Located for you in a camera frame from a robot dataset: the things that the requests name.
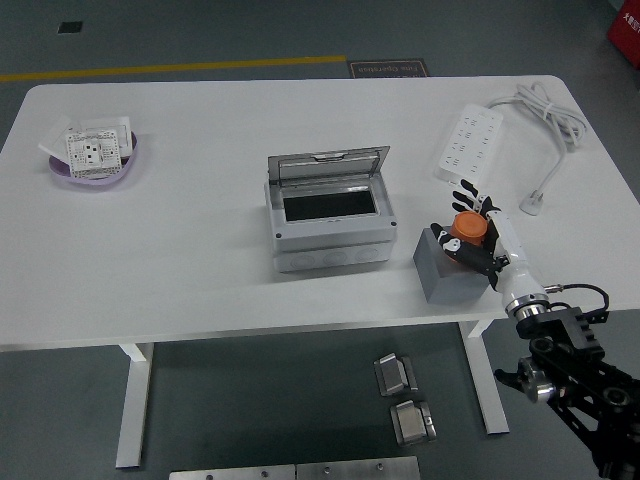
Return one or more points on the grey plastic junction box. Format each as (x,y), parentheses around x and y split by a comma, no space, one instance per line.
(330,250)

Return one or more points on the transparent hinged box lid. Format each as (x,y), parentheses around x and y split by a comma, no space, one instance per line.
(325,170)

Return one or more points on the brown floor sign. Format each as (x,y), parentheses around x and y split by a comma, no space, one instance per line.
(387,69)

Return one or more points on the white power strip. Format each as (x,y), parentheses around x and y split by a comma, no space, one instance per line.
(467,140)

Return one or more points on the small metal block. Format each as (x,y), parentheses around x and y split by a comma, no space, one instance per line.
(412,425)
(395,375)

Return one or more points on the grey cube with round hole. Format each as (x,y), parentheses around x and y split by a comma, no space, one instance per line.
(440,285)

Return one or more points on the purple shallow bowl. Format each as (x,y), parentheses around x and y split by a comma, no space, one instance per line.
(100,181)

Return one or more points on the white thin cover plate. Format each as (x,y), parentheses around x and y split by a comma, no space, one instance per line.
(55,135)

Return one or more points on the white blank switch plate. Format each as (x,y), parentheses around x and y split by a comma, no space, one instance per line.
(107,122)

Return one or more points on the black floor hatch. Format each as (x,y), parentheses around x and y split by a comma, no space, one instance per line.
(70,27)

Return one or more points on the orange cylinder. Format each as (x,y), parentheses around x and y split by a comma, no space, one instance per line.
(470,227)

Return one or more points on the red box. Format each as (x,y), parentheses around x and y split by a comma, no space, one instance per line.
(627,25)

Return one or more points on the white printed socket panel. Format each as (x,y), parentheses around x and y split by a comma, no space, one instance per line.
(90,150)

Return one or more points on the white table leg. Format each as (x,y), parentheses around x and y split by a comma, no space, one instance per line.
(132,410)
(487,390)

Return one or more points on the flat metal plate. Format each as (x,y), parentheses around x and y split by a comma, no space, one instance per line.
(230,474)
(357,470)

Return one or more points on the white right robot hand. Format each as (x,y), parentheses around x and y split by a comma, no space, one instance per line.
(510,250)

